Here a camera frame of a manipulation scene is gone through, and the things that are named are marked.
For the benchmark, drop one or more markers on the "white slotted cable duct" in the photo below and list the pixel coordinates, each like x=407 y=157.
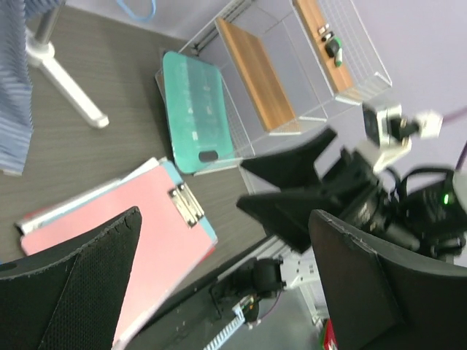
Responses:
x=224 y=335

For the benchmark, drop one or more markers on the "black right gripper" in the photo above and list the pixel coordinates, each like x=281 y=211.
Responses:
x=349 y=191

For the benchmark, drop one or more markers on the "white wire shelf rack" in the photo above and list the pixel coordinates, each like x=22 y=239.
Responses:
x=277 y=24

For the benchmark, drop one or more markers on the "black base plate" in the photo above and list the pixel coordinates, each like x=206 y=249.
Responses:
x=191 y=318

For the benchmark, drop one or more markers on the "blue wire hanger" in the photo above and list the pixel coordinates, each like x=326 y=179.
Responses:
x=137 y=14

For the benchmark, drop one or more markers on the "pink clipboard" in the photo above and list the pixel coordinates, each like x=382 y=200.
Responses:
x=157 y=237

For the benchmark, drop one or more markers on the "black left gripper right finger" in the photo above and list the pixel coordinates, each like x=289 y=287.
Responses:
x=382 y=296

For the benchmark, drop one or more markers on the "upper wooden shelf board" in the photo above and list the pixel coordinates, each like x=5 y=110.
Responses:
x=316 y=27

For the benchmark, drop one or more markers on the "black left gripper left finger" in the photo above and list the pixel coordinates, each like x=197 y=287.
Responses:
x=70 y=295

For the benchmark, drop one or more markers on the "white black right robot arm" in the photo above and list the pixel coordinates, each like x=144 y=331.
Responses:
x=430 y=221

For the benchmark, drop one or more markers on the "silver white clothes rack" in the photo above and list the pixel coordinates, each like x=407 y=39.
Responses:
x=41 y=55

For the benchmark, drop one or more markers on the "blue white striped tank top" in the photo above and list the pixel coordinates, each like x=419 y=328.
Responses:
x=16 y=88

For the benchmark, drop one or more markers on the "wooden shelf board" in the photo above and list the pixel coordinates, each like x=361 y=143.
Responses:
x=316 y=27
x=260 y=79

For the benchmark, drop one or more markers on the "green highlighter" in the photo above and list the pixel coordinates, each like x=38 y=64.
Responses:
x=332 y=46

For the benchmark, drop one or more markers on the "green white pen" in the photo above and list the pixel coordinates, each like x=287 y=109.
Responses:
x=338 y=58

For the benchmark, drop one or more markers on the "lower wooden shelf board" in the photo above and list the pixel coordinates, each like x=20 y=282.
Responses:
x=260 y=79

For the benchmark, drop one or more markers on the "light blue clipboard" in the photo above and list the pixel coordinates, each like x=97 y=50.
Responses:
x=186 y=203

